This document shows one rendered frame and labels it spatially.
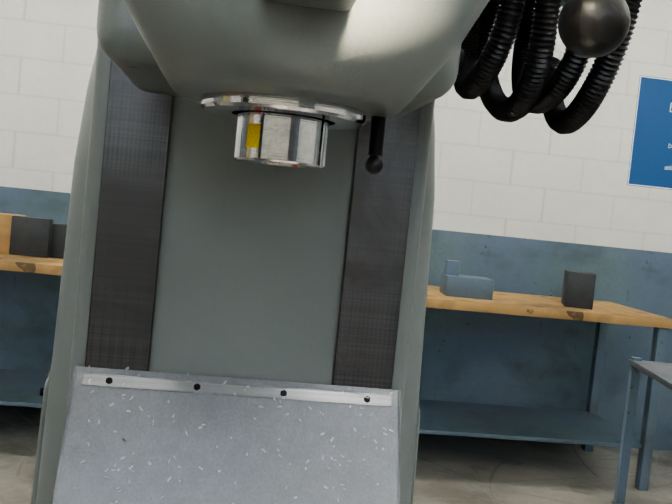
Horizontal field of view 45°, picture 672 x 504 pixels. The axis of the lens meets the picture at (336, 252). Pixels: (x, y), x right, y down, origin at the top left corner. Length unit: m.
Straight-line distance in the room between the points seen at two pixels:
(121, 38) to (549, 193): 4.51
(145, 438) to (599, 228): 4.45
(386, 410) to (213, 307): 0.20
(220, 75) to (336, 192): 0.45
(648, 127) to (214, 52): 4.93
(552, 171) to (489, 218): 0.47
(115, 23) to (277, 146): 0.18
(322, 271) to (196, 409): 0.18
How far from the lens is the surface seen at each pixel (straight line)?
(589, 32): 0.37
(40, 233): 4.21
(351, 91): 0.37
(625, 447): 3.18
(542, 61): 0.68
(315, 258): 0.81
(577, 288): 4.35
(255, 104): 0.39
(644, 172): 5.21
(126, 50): 0.55
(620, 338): 5.21
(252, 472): 0.80
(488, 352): 4.92
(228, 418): 0.80
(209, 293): 0.81
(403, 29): 0.36
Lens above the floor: 1.26
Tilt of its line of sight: 3 degrees down
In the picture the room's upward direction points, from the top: 6 degrees clockwise
